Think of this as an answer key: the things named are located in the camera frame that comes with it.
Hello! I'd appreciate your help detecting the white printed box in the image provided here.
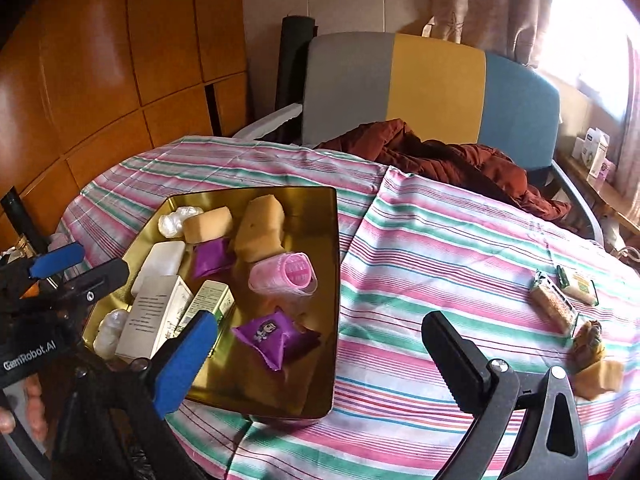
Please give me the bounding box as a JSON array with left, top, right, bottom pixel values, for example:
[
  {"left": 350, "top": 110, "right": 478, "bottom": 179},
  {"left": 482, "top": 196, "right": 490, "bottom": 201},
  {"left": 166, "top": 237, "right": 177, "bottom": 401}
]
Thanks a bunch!
[{"left": 116, "top": 275, "right": 193, "bottom": 361}]

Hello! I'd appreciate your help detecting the wooden wardrobe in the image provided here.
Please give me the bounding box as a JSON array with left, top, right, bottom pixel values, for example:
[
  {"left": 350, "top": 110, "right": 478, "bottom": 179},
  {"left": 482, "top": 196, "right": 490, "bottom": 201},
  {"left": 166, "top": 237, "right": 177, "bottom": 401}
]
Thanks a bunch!
[{"left": 0, "top": 0, "right": 248, "bottom": 261}]

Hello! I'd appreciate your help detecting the clear wrapped snack bar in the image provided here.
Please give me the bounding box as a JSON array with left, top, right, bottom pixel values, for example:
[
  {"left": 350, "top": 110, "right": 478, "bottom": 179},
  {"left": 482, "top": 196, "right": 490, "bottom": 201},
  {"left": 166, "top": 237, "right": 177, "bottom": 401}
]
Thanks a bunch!
[{"left": 530, "top": 270, "right": 578, "bottom": 335}]

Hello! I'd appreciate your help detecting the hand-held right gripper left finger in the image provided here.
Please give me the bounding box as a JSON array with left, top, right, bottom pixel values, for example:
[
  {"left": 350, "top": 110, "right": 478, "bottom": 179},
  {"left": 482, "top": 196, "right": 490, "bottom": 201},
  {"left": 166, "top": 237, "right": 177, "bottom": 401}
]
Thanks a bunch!
[{"left": 52, "top": 310, "right": 219, "bottom": 480}]

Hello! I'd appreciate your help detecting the beige patterned curtain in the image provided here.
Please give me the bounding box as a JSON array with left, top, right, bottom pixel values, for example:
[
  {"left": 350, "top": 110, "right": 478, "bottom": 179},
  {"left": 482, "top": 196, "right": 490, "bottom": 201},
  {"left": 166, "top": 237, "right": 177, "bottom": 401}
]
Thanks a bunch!
[{"left": 430, "top": 0, "right": 556, "bottom": 68}]

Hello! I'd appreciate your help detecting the window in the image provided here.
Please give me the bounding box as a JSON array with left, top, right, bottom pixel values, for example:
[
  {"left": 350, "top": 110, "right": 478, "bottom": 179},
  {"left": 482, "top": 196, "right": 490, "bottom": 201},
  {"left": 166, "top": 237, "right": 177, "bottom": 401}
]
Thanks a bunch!
[{"left": 545, "top": 0, "right": 636, "bottom": 111}]

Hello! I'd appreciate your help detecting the gold metal tray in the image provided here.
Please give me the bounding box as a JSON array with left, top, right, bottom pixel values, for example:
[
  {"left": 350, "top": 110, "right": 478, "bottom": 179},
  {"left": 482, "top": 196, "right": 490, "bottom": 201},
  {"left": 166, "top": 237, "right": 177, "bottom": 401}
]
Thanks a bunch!
[{"left": 82, "top": 186, "right": 342, "bottom": 418}]

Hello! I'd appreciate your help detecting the brown snack packet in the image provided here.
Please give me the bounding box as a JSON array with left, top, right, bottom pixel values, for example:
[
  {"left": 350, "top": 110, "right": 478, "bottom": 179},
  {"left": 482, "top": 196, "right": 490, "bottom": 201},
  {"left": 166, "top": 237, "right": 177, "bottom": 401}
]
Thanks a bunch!
[{"left": 570, "top": 320, "right": 606, "bottom": 371}]

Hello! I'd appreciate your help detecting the person's left hand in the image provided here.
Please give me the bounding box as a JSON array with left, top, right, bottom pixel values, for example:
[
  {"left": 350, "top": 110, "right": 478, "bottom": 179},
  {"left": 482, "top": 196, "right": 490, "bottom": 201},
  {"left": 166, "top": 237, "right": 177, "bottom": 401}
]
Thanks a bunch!
[{"left": 0, "top": 375, "right": 49, "bottom": 443}]

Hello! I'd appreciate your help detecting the white soap bar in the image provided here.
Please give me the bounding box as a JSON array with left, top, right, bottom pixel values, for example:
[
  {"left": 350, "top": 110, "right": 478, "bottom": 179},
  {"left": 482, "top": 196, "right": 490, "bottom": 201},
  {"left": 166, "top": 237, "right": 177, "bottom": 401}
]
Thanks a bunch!
[{"left": 131, "top": 241, "right": 187, "bottom": 297}]

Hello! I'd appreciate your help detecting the large yellow sponge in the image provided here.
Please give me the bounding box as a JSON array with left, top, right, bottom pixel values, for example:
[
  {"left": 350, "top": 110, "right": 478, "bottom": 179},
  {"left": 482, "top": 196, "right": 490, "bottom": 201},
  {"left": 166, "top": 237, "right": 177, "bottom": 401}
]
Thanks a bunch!
[{"left": 234, "top": 196, "right": 286, "bottom": 263}]

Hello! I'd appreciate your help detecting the green white packet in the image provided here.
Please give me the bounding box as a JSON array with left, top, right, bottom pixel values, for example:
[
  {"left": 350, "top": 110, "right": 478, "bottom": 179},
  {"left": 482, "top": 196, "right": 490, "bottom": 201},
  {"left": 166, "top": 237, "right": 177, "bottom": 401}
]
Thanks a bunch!
[{"left": 557, "top": 265, "right": 599, "bottom": 307}]

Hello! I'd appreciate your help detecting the grey yellow blue sofa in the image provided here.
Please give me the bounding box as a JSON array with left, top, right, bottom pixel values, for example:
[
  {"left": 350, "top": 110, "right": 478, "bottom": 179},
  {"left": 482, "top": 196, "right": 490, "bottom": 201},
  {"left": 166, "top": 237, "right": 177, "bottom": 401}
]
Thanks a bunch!
[{"left": 300, "top": 32, "right": 606, "bottom": 246}]

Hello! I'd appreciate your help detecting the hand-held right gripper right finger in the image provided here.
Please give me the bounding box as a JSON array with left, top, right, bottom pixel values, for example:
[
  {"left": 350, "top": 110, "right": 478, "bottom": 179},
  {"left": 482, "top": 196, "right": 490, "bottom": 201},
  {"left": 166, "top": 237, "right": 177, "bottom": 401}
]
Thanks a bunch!
[{"left": 422, "top": 311, "right": 588, "bottom": 480}]

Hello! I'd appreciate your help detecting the striped tablecloth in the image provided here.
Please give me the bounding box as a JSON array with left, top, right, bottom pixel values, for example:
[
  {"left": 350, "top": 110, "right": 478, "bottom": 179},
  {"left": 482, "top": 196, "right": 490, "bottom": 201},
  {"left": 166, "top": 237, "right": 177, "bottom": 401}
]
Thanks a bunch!
[{"left": 55, "top": 135, "right": 640, "bottom": 480}]

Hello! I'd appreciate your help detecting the small green box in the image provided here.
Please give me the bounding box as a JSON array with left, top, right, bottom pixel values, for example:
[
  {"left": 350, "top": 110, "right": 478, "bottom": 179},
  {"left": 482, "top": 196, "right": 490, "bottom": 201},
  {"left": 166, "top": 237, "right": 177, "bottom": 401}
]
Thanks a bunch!
[{"left": 177, "top": 280, "right": 236, "bottom": 333}]

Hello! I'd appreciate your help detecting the rust brown jacket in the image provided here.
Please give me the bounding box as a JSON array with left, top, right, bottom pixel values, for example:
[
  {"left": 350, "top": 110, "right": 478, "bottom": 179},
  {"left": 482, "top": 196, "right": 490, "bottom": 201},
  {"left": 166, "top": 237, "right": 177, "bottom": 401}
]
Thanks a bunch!
[{"left": 315, "top": 119, "right": 571, "bottom": 222}]

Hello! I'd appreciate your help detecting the wooden side shelf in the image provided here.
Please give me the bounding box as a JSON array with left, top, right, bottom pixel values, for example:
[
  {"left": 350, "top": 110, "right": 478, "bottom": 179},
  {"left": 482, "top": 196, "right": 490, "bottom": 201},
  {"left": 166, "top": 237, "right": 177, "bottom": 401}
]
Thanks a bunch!
[{"left": 557, "top": 152, "right": 640, "bottom": 236}]

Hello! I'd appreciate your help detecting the white plastic bag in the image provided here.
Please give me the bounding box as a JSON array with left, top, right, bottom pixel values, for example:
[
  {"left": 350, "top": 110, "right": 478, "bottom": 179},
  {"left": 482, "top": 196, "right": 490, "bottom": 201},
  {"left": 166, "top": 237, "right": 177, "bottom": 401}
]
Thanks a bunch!
[
  {"left": 158, "top": 205, "right": 203, "bottom": 237},
  {"left": 93, "top": 309, "right": 132, "bottom": 360}
]

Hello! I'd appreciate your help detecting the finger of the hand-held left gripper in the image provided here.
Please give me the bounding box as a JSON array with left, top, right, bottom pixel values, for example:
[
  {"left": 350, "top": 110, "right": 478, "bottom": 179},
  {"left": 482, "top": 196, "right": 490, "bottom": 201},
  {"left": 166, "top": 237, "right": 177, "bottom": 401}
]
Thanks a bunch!
[
  {"left": 0, "top": 242, "right": 85, "bottom": 293},
  {"left": 30, "top": 258, "right": 130, "bottom": 311}
]

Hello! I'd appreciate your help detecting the pink plastic cup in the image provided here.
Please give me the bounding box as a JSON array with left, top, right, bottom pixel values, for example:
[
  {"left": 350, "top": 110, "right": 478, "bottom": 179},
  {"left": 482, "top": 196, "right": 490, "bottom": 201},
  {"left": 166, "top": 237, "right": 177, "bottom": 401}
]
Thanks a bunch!
[{"left": 248, "top": 253, "right": 319, "bottom": 301}]

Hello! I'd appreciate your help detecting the small yellow sponge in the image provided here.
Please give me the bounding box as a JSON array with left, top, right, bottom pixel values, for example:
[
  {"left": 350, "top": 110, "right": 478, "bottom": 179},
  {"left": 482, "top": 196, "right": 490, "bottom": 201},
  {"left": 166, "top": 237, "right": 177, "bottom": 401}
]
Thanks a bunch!
[
  {"left": 570, "top": 359, "right": 625, "bottom": 402},
  {"left": 181, "top": 208, "right": 233, "bottom": 245}
]

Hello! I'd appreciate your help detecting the purple snack packet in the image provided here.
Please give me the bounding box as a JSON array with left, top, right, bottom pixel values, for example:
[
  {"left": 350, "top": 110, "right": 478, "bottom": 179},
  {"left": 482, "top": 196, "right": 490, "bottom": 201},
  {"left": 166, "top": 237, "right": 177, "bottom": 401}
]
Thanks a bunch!
[
  {"left": 191, "top": 237, "right": 236, "bottom": 281},
  {"left": 231, "top": 310, "right": 321, "bottom": 372}
]

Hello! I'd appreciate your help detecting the white blue carton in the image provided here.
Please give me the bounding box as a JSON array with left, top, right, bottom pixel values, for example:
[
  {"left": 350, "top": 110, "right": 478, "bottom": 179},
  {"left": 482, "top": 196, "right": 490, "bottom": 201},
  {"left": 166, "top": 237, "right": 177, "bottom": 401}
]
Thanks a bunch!
[{"left": 584, "top": 129, "right": 611, "bottom": 177}]

